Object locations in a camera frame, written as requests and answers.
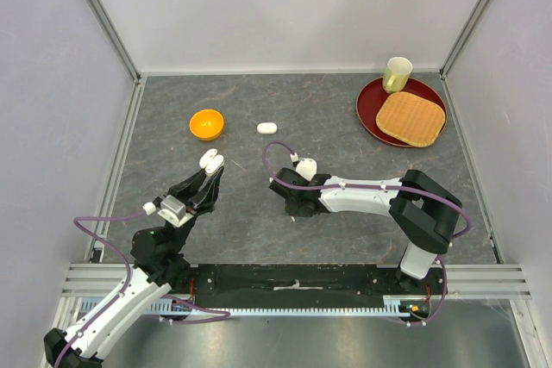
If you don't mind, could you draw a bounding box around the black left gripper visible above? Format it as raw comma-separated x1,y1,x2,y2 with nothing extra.
166,159,224,252

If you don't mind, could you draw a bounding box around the white oval case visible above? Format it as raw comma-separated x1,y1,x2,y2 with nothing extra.
256,122,278,134

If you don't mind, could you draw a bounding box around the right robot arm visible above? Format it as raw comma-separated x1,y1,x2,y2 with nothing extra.
269,168,462,294

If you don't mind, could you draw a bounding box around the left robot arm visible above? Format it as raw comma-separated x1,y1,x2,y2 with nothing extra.
44,164,224,367

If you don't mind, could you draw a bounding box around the orange plastic bowl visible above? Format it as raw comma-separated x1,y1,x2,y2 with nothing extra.
189,109,224,141

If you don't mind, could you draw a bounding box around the dark red round tray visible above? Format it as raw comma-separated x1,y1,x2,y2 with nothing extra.
356,78,448,148

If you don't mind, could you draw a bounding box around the woven bamboo mat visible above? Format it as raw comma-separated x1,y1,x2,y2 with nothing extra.
375,91,446,147

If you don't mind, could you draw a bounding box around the pale yellow mug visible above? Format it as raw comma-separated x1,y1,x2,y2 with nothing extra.
382,57,413,94

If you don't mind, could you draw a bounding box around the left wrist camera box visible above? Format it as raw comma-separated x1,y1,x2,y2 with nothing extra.
157,196,194,228

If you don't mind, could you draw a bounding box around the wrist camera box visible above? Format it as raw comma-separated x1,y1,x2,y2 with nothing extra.
157,196,194,228
295,158,317,181

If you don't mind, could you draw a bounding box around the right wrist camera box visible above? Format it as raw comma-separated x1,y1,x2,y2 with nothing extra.
295,158,317,181

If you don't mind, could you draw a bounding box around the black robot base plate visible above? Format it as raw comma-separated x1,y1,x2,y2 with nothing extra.
172,264,444,308

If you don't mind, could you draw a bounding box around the slotted cable duct rail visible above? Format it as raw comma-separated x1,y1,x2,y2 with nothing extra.
144,297,430,317

